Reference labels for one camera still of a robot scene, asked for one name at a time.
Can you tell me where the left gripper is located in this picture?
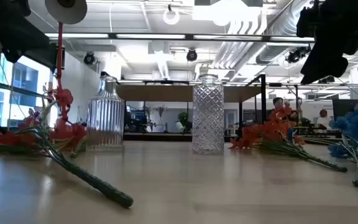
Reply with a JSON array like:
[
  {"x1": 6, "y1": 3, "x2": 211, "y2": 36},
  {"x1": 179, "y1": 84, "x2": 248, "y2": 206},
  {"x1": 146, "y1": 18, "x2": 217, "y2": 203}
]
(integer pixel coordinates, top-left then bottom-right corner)
[{"x1": 0, "y1": 0, "x2": 51, "y2": 63}]

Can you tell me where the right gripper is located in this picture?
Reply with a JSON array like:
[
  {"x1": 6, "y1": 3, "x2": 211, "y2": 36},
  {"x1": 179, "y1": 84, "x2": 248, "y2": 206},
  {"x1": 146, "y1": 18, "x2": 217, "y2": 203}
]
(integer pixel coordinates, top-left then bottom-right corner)
[{"x1": 296, "y1": 0, "x2": 358, "y2": 85}]

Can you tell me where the blue artificial flower bunch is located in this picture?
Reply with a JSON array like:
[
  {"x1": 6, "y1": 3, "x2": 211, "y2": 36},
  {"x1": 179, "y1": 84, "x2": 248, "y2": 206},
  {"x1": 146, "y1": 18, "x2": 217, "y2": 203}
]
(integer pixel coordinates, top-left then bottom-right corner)
[{"x1": 327, "y1": 101, "x2": 358, "y2": 188}]

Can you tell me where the orange artificial flower bunch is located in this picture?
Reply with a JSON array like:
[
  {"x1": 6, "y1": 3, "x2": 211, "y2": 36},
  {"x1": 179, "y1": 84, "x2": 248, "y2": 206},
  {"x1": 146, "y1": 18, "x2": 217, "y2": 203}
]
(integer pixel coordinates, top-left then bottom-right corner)
[{"x1": 228, "y1": 105, "x2": 349, "y2": 174}]

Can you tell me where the ribbed glass vase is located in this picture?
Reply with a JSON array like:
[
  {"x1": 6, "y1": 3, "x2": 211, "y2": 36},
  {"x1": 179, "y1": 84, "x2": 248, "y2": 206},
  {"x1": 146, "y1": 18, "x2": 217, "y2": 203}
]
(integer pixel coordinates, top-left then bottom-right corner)
[{"x1": 86, "y1": 75, "x2": 126, "y2": 152}]

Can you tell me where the diamond-cut glass vase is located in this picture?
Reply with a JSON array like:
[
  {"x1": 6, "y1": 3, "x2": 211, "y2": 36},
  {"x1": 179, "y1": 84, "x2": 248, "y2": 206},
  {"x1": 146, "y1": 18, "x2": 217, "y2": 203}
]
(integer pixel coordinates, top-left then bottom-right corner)
[{"x1": 192, "y1": 74, "x2": 225, "y2": 156}]

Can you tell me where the red artificial flower bunch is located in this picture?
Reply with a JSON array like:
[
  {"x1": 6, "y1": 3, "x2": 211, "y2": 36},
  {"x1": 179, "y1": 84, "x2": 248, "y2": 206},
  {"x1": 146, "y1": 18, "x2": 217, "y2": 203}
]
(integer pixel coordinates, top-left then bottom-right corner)
[{"x1": 0, "y1": 83, "x2": 134, "y2": 208}]

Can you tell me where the wooden shelf with black legs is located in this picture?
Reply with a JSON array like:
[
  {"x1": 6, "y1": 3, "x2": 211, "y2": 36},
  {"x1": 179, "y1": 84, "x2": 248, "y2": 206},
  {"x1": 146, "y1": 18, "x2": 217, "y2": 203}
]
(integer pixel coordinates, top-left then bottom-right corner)
[{"x1": 116, "y1": 84, "x2": 262, "y2": 138}]

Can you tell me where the black ceiling fixture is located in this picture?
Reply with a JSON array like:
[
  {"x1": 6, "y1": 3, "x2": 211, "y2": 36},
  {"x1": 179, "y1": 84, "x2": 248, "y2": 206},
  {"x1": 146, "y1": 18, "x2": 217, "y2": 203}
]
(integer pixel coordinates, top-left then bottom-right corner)
[{"x1": 318, "y1": 75, "x2": 336, "y2": 84}]

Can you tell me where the red desk lamp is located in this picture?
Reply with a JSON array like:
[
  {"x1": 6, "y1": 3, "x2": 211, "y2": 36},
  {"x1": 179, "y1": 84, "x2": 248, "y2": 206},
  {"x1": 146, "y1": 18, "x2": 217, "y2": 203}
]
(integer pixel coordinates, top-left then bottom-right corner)
[{"x1": 44, "y1": 0, "x2": 88, "y2": 124}]

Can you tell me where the black computer monitor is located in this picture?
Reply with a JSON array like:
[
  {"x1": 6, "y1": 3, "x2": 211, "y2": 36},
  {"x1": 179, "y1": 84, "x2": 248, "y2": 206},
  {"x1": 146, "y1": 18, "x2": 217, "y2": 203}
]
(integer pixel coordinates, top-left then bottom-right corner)
[{"x1": 333, "y1": 99, "x2": 358, "y2": 121}]

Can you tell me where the person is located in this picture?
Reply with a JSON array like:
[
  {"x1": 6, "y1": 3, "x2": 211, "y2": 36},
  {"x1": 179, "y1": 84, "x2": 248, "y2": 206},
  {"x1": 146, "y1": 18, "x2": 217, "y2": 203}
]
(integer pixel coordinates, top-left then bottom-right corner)
[
  {"x1": 272, "y1": 96, "x2": 298, "y2": 121},
  {"x1": 316, "y1": 108, "x2": 332, "y2": 129}
]

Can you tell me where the black beam with light strips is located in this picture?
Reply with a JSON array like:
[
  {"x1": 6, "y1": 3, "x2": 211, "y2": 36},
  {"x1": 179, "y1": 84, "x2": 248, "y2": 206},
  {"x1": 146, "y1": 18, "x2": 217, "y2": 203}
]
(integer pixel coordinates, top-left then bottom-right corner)
[{"x1": 44, "y1": 32, "x2": 358, "y2": 44}]

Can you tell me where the small potted green plant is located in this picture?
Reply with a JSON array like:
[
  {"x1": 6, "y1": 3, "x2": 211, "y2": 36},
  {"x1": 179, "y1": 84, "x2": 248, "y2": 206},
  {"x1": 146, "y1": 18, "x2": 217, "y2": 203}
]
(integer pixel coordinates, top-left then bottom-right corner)
[{"x1": 175, "y1": 111, "x2": 190, "y2": 133}]

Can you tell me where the black ceiling camera cluster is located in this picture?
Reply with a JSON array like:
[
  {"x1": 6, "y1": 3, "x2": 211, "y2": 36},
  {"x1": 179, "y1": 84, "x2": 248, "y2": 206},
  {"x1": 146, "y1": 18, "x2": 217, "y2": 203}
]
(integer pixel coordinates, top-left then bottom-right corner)
[{"x1": 285, "y1": 45, "x2": 312, "y2": 64}]

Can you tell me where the silver ventilation duct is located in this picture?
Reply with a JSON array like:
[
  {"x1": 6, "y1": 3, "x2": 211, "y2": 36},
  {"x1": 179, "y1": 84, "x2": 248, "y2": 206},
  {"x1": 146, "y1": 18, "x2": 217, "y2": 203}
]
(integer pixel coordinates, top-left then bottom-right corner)
[{"x1": 255, "y1": 0, "x2": 315, "y2": 65}]

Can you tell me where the black rig frame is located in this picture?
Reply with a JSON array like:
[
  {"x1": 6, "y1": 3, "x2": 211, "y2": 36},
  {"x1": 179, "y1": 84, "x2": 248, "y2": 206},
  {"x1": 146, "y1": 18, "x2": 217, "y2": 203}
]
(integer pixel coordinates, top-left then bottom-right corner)
[{"x1": 123, "y1": 73, "x2": 335, "y2": 142}]

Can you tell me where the white ring light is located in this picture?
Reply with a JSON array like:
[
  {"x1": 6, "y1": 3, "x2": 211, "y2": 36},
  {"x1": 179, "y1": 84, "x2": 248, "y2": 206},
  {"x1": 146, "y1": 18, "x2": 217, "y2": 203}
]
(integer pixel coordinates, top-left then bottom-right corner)
[{"x1": 162, "y1": 4, "x2": 180, "y2": 26}]

